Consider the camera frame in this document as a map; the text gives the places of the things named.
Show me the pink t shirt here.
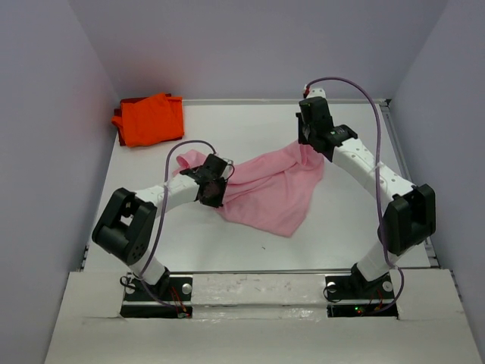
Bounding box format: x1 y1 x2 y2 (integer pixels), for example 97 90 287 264
173 141 326 239

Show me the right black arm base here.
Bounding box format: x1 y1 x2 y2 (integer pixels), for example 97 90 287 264
323 274 399 319

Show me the orange folded t shirt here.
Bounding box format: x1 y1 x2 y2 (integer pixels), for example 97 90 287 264
120 93 185 148

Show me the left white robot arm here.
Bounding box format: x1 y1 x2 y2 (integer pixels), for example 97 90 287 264
92 153 234 301

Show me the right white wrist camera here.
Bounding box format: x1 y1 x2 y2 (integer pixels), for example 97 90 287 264
303 86 327 99

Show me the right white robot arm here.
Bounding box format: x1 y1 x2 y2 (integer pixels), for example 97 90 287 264
296 96 436 303

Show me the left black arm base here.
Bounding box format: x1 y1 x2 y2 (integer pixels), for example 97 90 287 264
119 274 193 319

